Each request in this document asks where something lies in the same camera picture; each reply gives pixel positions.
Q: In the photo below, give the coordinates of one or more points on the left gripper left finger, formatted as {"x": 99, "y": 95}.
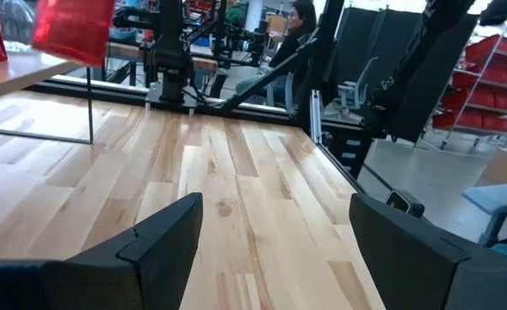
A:
{"x": 150, "y": 267}

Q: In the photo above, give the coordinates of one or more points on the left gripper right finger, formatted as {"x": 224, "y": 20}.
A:
{"x": 408, "y": 267}

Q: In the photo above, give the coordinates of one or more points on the red glass bottle vase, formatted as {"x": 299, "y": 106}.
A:
{"x": 74, "y": 30}

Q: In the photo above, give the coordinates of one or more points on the clear glass vase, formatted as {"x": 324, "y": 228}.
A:
{"x": 18, "y": 21}

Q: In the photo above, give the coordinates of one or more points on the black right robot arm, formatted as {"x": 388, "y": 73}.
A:
{"x": 171, "y": 56}

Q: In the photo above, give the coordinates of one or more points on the wooden shelf, black metal legs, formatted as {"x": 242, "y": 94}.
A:
{"x": 16, "y": 73}

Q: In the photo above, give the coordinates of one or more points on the blue chair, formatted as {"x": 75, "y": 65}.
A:
{"x": 494, "y": 198}

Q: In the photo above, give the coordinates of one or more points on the black control box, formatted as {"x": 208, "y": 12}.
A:
{"x": 356, "y": 165}

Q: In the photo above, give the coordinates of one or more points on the cardboard box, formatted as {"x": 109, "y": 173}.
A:
{"x": 505, "y": 168}

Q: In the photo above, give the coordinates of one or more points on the grey office chair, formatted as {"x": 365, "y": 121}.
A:
{"x": 352, "y": 92}

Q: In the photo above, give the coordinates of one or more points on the rack with red bins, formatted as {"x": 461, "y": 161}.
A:
{"x": 485, "y": 99}

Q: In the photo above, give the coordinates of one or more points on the background wooden table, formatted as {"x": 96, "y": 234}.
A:
{"x": 203, "y": 63}

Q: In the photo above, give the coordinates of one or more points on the black partition screen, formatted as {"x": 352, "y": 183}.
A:
{"x": 365, "y": 39}

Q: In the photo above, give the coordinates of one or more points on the seated person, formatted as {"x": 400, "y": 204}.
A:
{"x": 294, "y": 43}

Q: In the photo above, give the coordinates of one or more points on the table-level camera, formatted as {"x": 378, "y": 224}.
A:
{"x": 403, "y": 202}

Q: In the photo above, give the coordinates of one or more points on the silver metal bracket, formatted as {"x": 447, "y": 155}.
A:
{"x": 316, "y": 116}

